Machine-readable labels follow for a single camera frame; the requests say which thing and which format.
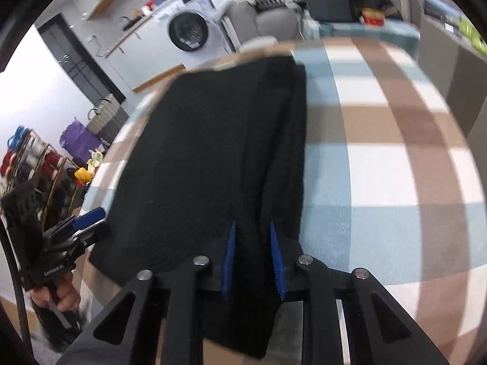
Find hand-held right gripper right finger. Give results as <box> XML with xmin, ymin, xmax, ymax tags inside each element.
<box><xmin>268</xmin><ymin>220</ymin><xmax>450</xmax><ymax>365</ymax></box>

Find white kitchen base cabinets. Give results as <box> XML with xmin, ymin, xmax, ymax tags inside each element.
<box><xmin>104</xmin><ymin>15</ymin><xmax>183</xmax><ymax>92</ymax></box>

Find teal side table cloth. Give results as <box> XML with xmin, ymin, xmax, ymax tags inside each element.
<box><xmin>302</xmin><ymin>19</ymin><xmax>423</xmax><ymax>56</ymax></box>

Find red bowl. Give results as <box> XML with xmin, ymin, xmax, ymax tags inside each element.
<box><xmin>361</xmin><ymin>8</ymin><xmax>386</xmax><ymax>26</ymax></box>

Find green plush toy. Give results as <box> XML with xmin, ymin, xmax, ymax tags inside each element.
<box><xmin>458</xmin><ymin>15</ymin><xmax>487</xmax><ymax>54</ymax></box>

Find black cooker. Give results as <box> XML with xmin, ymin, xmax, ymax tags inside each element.
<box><xmin>304</xmin><ymin>0</ymin><xmax>354</xmax><ymax>23</ymax></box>

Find light blue pillow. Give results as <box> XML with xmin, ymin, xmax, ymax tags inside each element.
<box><xmin>424</xmin><ymin>0</ymin><xmax>463</xmax><ymax>33</ymax></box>

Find shoe rack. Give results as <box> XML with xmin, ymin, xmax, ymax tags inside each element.
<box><xmin>0</xmin><ymin>125</ymin><xmax>82</xmax><ymax>217</ymax></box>

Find woven grey basket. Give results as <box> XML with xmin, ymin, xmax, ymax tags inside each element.
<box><xmin>87</xmin><ymin>94</ymin><xmax>128</xmax><ymax>147</ymax></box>

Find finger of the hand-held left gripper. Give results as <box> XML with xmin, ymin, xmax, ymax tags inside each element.
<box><xmin>66</xmin><ymin>222</ymin><xmax>110</xmax><ymax>252</ymax></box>
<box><xmin>44</xmin><ymin>207</ymin><xmax>107</xmax><ymax>238</ymax></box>

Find person's left hand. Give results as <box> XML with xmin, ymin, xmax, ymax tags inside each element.
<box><xmin>30</xmin><ymin>268</ymin><xmax>81</xmax><ymax>312</ymax></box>

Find white washing machine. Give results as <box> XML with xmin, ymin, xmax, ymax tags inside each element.
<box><xmin>154</xmin><ymin>0</ymin><xmax>229</xmax><ymax>69</ymax></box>

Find light grey garment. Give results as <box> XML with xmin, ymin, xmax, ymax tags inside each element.
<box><xmin>215</xmin><ymin>0</ymin><xmax>275</xmax><ymax>19</ymax></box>

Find purple bag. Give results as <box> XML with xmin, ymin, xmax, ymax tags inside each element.
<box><xmin>60</xmin><ymin>120</ymin><xmax>101</xmax><ymax>168</ymax></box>

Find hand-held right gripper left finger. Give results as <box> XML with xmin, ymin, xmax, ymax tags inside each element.
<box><xmin>57</xmin><ymin>220</ymin><xmax>238</xmax><ymax>365</ymax></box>

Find black knit sweater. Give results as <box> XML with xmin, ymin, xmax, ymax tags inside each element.
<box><xmin>89</xmin><ymin>55</ymin><xmax>308</xmax><ymax>360</ymax></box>

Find black framed glass door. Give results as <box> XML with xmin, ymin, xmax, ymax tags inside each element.
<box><xmin>38</xmin><ymin>13</ymin><xmax>126</xmax><ymax>103</ymax></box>

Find grey sofa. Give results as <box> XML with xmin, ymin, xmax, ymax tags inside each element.
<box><xmin>219</xmin><ymin>0</ymin><xmax>316</xmax><ymax>52</ymax></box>

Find plaid tablecloth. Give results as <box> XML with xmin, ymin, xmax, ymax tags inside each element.
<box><xmin>74</xmin><ymin>36</ymin><xmax>487</xmax><ymax>365</ymax></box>

